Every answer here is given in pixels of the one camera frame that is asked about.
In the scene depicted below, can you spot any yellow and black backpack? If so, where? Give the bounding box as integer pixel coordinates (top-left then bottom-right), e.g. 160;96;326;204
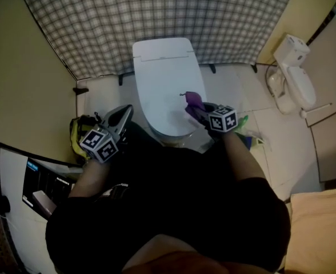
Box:
69;112;106;160

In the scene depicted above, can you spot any grey plaid curtain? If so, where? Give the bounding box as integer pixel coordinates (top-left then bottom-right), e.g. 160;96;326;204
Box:
16;0;299;80

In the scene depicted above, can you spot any person's black shirt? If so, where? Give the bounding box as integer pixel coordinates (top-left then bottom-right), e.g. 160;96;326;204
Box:
45;146;291;274

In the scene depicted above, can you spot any black adapter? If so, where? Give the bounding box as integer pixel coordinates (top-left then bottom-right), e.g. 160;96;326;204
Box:
0;194;11;214

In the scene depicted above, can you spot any green plastic wrapper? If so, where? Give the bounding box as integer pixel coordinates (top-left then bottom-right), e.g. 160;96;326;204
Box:
233;115;265;151

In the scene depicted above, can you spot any beige rounded object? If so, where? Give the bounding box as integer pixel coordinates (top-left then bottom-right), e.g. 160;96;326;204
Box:
266;33;317;116

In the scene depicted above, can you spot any person's right forearm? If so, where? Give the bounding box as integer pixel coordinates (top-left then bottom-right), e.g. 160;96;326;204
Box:
221;131;267;182

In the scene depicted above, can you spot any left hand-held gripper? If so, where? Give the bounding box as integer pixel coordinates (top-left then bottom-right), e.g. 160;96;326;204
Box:
79;104;134;164

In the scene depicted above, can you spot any person's left forearm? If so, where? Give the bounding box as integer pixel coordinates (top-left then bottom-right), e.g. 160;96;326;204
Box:
67;160;111;199

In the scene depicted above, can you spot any cream padded cushion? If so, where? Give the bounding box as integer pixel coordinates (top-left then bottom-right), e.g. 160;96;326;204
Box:
282;186;336;274

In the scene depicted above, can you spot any black printed carton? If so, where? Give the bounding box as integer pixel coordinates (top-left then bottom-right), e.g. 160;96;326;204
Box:
22;157;78;220

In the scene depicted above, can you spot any beige partition panel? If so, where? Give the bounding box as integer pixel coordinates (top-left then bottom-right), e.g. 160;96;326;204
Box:
256;0;336;66
0;0;78;166

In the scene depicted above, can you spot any purple cloth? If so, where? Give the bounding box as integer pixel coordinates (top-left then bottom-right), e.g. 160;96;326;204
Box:
179;91;207;119

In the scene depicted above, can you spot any thin black cable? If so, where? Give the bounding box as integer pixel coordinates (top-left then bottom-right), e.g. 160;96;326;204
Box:
265;61;279;96

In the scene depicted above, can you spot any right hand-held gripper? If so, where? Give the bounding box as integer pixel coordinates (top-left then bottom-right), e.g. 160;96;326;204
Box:
192;102;239;141

